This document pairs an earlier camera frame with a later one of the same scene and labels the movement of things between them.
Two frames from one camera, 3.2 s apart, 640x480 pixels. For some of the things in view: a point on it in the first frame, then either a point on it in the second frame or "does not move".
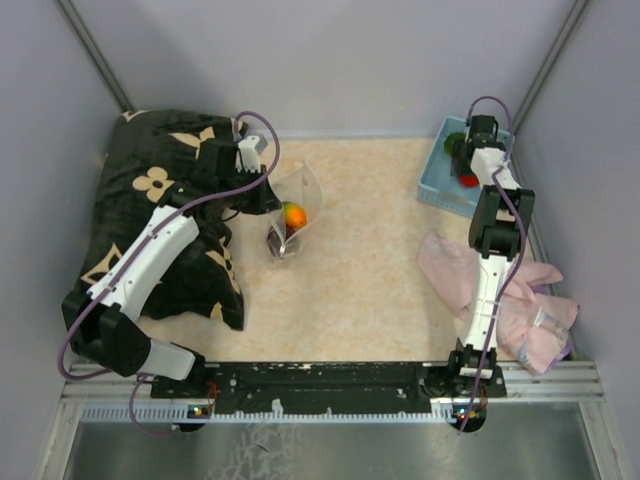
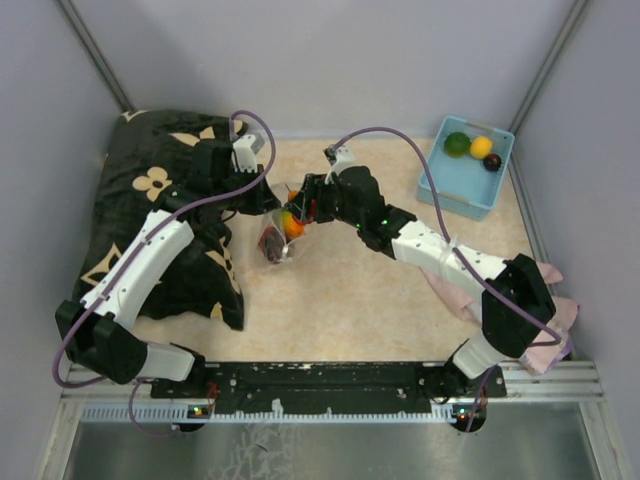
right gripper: [457, 167] to [315, 189]
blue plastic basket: [437, 185] does not move
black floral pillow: [150, 151] does not move
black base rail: [337, 388] does not move
